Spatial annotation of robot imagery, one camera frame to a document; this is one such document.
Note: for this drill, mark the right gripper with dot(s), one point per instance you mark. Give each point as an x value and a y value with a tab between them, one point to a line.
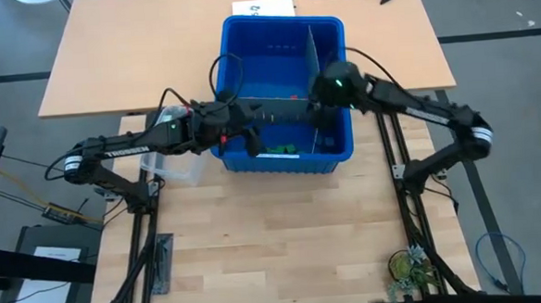
339	85

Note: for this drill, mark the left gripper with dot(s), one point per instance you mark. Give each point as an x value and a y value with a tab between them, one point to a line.
218	122

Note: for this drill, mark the grey divider with short slots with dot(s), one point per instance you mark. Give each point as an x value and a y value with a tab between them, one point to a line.
282	111

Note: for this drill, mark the large blue plastic bin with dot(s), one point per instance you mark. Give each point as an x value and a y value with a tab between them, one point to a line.
280	165

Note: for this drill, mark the grey divider with long slots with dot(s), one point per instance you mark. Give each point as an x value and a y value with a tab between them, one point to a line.
311	52

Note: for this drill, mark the clear plastic block container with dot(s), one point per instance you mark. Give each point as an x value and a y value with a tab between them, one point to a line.
179	170

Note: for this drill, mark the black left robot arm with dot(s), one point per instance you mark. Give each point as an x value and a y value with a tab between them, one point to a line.
126	150

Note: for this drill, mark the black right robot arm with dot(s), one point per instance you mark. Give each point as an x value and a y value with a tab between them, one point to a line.
435	115

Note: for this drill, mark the green arch block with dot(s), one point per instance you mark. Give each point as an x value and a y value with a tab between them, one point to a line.
275	149

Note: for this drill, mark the red tape marker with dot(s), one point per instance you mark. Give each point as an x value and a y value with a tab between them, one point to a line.
188	110

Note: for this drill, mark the white cardboard box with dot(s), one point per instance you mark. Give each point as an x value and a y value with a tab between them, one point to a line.
263	7

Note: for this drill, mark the beige laminate desk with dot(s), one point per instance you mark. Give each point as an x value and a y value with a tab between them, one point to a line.
107	48

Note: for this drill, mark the potted succulent plant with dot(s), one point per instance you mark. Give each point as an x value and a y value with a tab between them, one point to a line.
404	267

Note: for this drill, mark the small electronics board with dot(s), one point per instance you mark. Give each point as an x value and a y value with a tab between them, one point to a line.
58	213

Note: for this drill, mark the white paper sheet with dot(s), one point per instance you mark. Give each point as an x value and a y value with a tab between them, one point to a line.
48	253

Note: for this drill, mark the black floor box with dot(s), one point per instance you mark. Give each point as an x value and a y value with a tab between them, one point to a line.
26	236

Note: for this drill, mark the black metal bar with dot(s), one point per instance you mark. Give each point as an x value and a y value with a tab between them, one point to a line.
35	266

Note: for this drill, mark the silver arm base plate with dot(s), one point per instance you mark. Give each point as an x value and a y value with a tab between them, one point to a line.
398	172

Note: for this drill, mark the black aluminium rig frame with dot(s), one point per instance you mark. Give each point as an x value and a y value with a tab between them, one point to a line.
416	232

